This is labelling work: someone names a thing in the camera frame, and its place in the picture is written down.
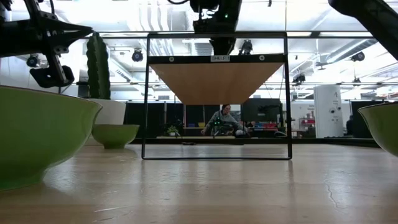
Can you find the small green bowl floral inside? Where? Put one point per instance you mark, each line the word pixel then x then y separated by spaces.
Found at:
pixel 115 135

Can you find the black monitor screen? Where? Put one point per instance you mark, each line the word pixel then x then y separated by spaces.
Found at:
pixel 261 110

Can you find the wooden block stand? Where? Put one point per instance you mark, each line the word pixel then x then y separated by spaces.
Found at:
pixel 214 81

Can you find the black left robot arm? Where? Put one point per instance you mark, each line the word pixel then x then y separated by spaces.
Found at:
pixel 15 43

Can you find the black metal table frame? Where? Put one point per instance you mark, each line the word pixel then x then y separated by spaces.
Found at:
pixel 311 142

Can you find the green cactus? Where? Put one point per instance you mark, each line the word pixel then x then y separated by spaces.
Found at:
pixel 98 65

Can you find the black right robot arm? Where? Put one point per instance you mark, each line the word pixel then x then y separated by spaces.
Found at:
pixel 373 18

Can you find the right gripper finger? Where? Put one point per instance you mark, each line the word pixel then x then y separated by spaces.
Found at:
pixel 228 45
pixel 217 45

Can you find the black ceiling spotlight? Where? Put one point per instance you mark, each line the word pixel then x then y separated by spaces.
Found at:
pixel 246 47
pixel 358 56
pixel 137 56
pixel 32 61
pixel 299 78

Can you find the person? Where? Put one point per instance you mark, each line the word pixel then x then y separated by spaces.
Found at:
pixel 349 124
pixel 228 118

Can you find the small potted green plant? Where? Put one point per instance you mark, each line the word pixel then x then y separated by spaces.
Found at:
pixel 172 130

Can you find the black partition panel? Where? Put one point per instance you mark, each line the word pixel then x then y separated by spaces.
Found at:
pixel 155 119

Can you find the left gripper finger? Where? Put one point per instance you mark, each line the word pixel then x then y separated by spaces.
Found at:
pixel 56 77
pixel 68 32

